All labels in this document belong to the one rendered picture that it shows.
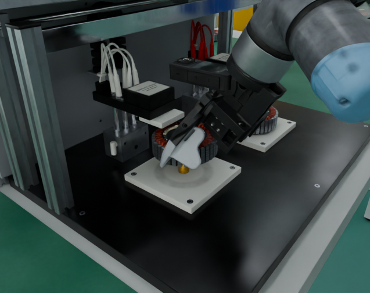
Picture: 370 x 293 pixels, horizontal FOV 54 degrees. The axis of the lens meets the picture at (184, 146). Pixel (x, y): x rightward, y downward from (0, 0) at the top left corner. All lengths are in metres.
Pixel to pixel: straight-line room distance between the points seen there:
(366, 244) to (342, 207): 1.13
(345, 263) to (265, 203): 1.10
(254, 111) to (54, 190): 0.31
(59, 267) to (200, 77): 0.33
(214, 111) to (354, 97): 0.22
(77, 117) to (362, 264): 1.31
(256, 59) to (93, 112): 0.44
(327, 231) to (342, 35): 0.34
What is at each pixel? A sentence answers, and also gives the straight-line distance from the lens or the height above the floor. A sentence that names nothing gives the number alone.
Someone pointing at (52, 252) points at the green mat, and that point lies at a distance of 0.58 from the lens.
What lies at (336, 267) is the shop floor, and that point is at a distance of 1.65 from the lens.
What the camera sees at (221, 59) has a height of 0.92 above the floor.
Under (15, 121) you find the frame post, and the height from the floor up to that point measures 0.89.
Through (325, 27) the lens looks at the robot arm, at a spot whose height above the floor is 1.07.
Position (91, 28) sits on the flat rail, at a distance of 0.56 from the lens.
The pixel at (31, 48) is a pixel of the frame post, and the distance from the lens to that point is 0.51.
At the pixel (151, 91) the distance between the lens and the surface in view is 0.62.
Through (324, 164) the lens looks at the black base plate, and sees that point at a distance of 0.74.
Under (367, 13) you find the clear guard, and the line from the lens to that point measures 0.86.
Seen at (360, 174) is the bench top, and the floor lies 0.75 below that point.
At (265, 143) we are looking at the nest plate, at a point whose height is 0.78.
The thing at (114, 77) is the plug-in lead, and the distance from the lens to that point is 0.64.
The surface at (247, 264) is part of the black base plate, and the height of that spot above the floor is 0.77.
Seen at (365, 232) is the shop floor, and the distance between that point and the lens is 1.86.
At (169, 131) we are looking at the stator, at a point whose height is 0.85.
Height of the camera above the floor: 1.14
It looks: 29 degrees down
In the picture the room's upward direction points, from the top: straight up
